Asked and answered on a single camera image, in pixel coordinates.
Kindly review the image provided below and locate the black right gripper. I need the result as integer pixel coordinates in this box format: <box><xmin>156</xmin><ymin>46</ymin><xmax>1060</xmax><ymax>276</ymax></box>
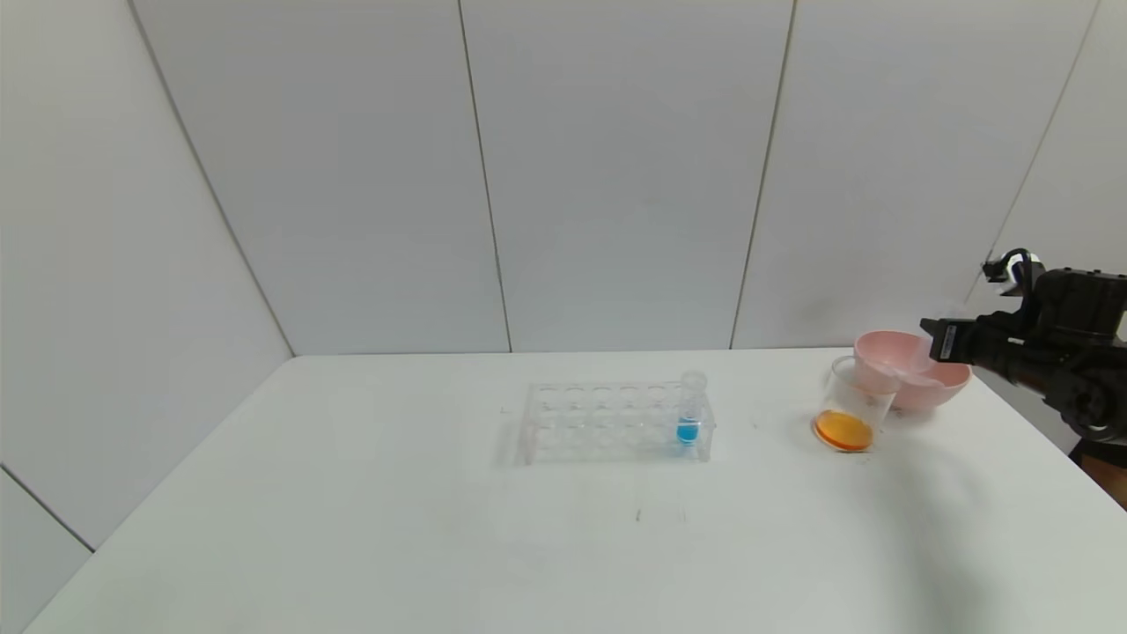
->
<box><xmin>919</xmin><ymin>317</ymin><xmax>1013</xmax><ymax>373</ymax></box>

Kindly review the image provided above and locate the clear plastic measuring beaker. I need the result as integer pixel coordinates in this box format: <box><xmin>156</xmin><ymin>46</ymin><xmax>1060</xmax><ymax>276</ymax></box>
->
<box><xmin>812</xmin><ymin>356</ymin><xmax>899</xmax><ymax>454</ymax></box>

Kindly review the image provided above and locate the test tube with blue pigment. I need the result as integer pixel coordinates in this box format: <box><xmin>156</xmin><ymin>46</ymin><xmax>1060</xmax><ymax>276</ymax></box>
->
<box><xmin>678</xmin><ymin>371</ymin><xmax>708</xmax><ymax>446</ymax></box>

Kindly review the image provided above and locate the clear acrylic test tube rack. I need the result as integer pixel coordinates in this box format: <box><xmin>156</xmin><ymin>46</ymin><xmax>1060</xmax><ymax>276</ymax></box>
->
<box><xmin>519</xmin><ymin>380</ymin><xmax>716</xmax><ymax>466</ymax></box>

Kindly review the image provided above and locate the pink bowl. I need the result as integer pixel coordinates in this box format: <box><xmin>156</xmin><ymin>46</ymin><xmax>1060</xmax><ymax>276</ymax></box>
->
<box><xmin>852</xmin><ymin>331</ymin><xmax>972</xmax><ymax>413</ymax></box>

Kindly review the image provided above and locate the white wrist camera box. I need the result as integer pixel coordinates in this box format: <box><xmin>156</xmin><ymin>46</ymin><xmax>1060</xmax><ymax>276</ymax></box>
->
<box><xmin>983</xmin><ymin>250</ymin><xmax>1044</xmax><ymax>296</ymax></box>

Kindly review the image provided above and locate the black camera cable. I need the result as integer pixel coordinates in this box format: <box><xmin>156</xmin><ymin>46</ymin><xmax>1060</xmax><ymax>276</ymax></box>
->
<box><xmin>1004</xmin><ymin>248</ymin><xmax>1044</xmax><ymax>296</ymax></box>

